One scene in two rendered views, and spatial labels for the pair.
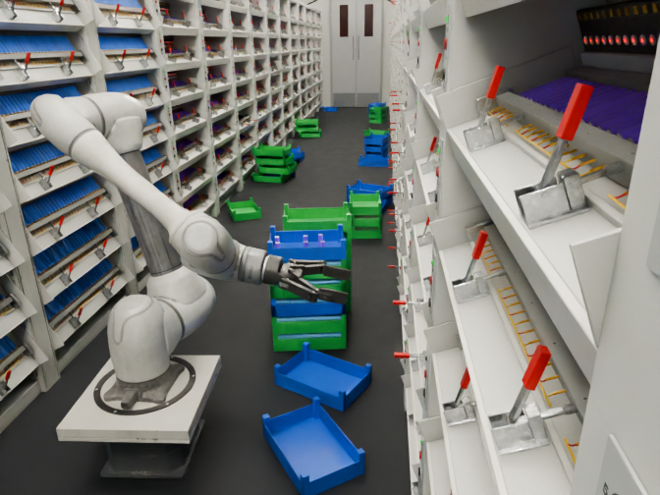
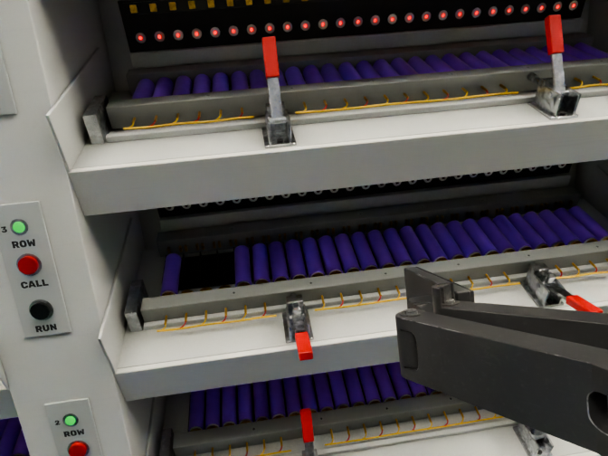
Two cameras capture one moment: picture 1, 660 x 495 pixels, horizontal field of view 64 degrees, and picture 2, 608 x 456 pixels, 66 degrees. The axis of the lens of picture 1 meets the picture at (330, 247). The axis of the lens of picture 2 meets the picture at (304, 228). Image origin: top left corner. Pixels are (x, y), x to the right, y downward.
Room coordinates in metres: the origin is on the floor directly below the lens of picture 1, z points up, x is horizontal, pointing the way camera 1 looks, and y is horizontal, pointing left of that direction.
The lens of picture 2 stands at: (1.38, 0.17, 0.72)
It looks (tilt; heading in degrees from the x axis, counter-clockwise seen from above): 16 degrees down; 259
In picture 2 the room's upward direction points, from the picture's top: 5 degrees counter-clockwise
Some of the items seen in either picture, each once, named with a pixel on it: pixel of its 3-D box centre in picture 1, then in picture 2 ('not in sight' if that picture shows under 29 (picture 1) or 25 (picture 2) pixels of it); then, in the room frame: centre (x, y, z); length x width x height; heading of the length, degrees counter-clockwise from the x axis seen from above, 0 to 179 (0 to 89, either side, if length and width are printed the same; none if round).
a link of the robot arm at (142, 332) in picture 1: (139, 333); not in sight; (1.34, 0.55, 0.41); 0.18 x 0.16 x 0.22; 156
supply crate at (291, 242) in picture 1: (306, 242); not in sight; (1.99, 0.09, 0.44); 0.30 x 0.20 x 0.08; 92
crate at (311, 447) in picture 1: (310, 443); not in sight; (1.30, 0.07, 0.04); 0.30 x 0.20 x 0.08; 28
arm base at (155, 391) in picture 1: (141, 379); not in sight; (1.31, 0.56, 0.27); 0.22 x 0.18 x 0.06; 174
